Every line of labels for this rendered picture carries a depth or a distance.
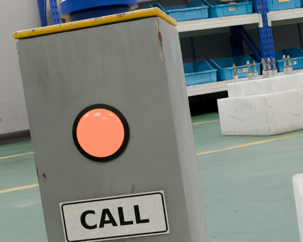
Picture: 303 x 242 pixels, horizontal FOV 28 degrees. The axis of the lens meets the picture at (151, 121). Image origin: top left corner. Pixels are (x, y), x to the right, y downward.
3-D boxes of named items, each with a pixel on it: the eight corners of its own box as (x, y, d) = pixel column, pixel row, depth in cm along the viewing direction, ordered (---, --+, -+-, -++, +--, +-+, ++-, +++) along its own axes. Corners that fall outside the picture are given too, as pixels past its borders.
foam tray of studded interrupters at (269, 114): (338, 121, 278) (333, 83, 277) (270, 136, 262) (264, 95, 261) (284, 123, 313) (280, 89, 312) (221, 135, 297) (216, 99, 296)
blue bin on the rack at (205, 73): (157, 90, 545) (154, 67, 544) (196, 84, 558) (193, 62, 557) (179, 87, 498) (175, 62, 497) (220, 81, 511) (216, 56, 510)
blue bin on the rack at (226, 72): (200, 84, 560) (197, 61, 559) (236, 78, 573) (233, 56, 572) (225, 80, 513) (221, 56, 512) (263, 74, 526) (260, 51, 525)
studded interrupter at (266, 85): (285, 115, 272) (277, 55, 270) (275, 118, 265) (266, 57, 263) (267, 117, 278) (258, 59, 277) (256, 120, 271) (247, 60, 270)
